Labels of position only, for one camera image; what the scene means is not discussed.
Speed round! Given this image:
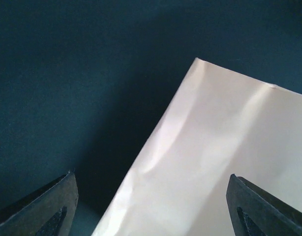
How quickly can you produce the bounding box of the orange paper bag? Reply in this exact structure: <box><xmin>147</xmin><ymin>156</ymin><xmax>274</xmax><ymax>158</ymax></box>
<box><xmin>93</xmin><ymin>59</ymin><xmax>302</xmax><ymax>236</ymax></box>

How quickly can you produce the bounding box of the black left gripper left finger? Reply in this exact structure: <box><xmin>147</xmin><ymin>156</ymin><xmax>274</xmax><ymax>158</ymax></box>
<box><xmin>0</xmin><ymin>172</ymin><xmax>79</xmax><ymax>236</ymax></box>

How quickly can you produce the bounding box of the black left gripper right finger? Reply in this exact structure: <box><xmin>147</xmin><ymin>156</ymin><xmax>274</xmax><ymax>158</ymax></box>
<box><xmin>226</xmin><ymin>174</ymin><xmax>302</xmax><ymax>236</ymax></box>

